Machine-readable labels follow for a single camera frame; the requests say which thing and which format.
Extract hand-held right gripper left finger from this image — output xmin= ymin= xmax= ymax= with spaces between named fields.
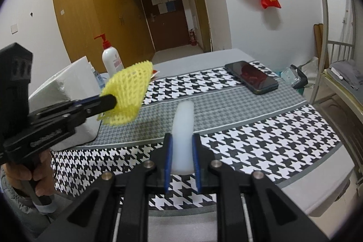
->
xmin=37 ymin=133 xmax=173 ymax=242

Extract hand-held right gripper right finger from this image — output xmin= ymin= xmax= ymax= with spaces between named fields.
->
xmin=192 ymin=133 xmax=331 ymax=242

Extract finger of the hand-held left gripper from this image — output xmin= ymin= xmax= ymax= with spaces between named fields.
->
xmin=64 ymin=96 xmax=102 ymax=107
xmin=72 ymin=94 xmax=118 ymax=120

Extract white foam box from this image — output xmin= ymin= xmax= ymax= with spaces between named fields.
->
xmin=28 ymin=56 xmax=104 ymax=152

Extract white foam sheet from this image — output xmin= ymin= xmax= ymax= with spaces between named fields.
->
xmin=172 ymin=101 xmax=196 ymax=174

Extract yellow foam net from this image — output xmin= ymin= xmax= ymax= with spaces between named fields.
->
xmin=97 ymin=60 xmax=154 ymax=126

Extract person's left forearm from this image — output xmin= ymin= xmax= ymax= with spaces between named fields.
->
xmin=0 ymin=168 xmax=59 ymax=242

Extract person's left hand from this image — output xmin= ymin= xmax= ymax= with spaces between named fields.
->
xmin=4 ymin=150 xmax=55 ymax=203

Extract blue packet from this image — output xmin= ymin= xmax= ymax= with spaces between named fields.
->
xmin=91 ymin=65 xmax=107 ymax=91

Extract white red pump lotion bottle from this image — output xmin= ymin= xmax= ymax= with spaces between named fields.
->
xmin=94 ymin=34 xmax=125 ymax=76

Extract houndstooth tablecloth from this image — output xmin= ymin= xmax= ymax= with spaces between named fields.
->
xmin=49 ymin=49 xmax=356 ymax=217

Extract wooden wardrobe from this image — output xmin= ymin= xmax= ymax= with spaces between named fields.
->
xmin=50 ymin=0 xmax=156 ymax=72

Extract brown entrance door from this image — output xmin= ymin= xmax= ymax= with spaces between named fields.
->
xmin=138 ymin=0 xmax=196 ymax=50

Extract black smartphone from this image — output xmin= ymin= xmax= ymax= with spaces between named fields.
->
xmin=224 ymin=61 xmax=279 ymax=95

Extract black and silver bag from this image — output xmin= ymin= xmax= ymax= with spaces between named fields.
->
xmin=282 ymin=65 xmax=308 ymax=89

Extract white plastic bag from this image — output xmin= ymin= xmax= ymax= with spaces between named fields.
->
xmin=301 ymin=58 xmax=319 ymax=86

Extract grey clothes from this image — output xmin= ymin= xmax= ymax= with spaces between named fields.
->
xmin=332 ymin=60 xmax=359 ymax=89

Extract metal bunk bed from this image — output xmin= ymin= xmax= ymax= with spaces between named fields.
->
xmin=306 ymin=0 xmax=363 ymax=123

